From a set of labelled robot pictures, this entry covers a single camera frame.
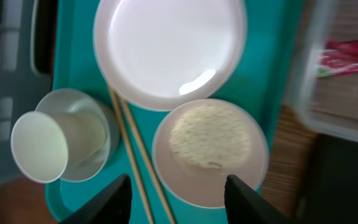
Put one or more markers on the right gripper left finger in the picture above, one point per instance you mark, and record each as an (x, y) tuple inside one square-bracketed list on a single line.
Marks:
[(111, 205)]

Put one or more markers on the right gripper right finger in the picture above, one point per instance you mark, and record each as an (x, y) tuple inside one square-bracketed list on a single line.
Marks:
[(245, 206)]

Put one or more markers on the grey shallow bowl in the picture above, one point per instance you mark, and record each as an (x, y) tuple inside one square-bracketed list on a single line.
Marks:
[(68, 100)]

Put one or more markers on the red snack wrapper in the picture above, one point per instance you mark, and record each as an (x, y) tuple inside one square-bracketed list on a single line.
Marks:
[(338, 58)]

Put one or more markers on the pile of rice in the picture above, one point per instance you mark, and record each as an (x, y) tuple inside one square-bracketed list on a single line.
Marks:
[(210, 138)]

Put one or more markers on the lower wooden chopstick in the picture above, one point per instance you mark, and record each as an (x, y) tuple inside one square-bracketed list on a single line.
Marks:
[(131, 156)]

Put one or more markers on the wooden chopstick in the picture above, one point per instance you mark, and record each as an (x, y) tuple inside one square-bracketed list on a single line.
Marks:
[(131, 156), (147, 161)]

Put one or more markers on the upper wooden chopstick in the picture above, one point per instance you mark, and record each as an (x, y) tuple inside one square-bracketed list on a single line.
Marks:
[(147, 161)]

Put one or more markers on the black plastic tray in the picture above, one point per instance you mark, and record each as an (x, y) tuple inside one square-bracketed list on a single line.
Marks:
[(329, 193)]

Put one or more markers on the clear plastic bin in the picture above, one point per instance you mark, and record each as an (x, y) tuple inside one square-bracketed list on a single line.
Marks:
[(329, 105)]

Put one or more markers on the large white plate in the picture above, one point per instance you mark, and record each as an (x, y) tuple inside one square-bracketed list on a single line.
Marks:
[(160, 54)]

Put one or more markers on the grey plastic dish rack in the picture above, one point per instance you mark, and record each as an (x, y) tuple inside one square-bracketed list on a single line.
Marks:
[(27, 45)]

